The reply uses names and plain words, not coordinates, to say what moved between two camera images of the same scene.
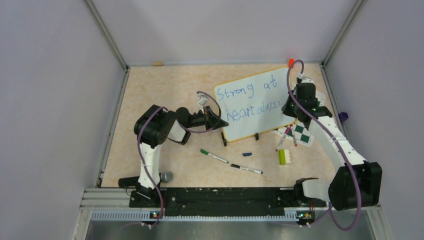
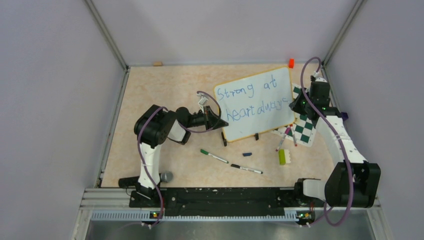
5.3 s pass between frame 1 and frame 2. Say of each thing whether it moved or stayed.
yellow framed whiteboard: stayed
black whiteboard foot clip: stayed
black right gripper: moved
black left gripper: stayed
